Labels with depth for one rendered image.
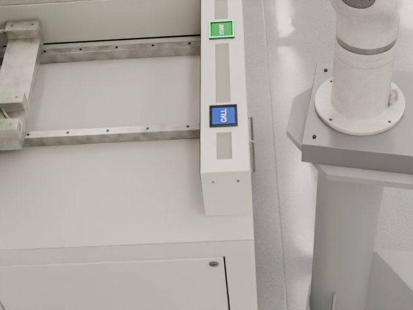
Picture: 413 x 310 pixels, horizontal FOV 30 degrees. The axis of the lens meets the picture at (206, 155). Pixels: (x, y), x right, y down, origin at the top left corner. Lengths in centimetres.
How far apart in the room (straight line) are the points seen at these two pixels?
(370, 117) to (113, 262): 61
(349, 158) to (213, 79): 32
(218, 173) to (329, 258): 66
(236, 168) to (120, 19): 61
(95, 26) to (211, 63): 39
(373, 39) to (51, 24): 82
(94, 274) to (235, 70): 52
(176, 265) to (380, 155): 47
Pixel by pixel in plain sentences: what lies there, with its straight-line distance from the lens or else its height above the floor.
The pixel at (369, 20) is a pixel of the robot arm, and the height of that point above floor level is 116.
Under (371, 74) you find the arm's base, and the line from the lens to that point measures 155.
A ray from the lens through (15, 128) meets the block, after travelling 168.
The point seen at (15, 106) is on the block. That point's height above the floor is 90.
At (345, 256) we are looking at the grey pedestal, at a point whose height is 40.
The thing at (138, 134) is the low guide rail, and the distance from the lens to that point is 168.
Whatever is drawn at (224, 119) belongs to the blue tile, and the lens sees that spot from 153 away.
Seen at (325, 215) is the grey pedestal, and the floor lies 54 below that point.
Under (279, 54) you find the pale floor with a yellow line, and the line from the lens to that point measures 308.
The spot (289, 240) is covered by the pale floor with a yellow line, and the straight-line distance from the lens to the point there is 251.
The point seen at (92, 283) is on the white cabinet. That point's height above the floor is 68.
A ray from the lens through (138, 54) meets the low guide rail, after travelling 188.
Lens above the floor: 208
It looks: 49 degrees down
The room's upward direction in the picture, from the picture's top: 6 degrees counter-clockwise
